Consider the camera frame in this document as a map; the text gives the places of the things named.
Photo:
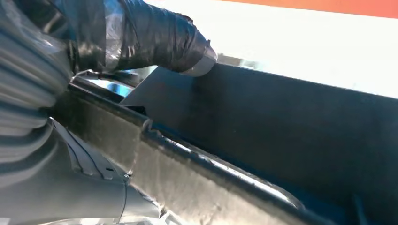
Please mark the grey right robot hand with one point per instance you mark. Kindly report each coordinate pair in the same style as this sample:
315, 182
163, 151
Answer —
155, 37

